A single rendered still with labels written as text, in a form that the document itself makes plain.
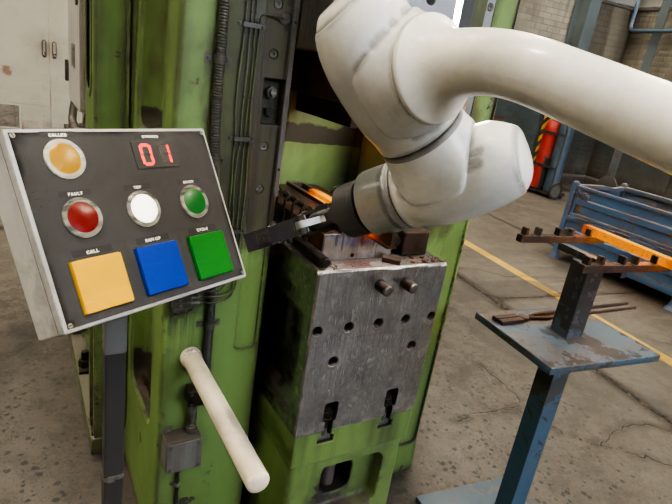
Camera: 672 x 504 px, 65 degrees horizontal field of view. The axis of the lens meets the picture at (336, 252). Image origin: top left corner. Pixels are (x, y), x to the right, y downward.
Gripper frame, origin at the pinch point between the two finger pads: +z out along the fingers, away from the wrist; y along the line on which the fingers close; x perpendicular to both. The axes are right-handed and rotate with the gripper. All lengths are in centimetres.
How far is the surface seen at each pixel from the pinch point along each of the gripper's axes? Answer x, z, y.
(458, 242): -16, 11, 94
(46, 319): -2.8, 16.9, -27.0
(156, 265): 0.5, 12.5, -11.3
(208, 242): 2.1, 12.5, -0.2
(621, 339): -53, -26, 99
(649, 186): -68, 38, 925
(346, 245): -5.8, 14.4, 41.1
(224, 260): -1.6, 12.5, 2.1
